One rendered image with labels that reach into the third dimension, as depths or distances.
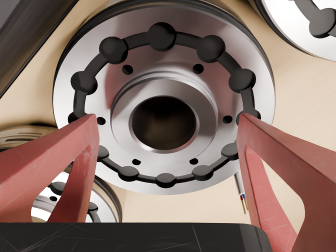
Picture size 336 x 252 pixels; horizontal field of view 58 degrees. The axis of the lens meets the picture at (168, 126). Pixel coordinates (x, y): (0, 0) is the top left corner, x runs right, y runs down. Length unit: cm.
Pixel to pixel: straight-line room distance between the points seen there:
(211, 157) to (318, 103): 7
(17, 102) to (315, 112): 17
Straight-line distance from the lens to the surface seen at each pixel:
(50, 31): 17
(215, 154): 15
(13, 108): 19
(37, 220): 23
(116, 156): 15
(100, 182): 18
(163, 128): 16
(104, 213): 19
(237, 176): 17
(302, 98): 19
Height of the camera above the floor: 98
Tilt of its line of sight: 55 degrees down
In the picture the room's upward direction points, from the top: 180 degrees counter-clockwise
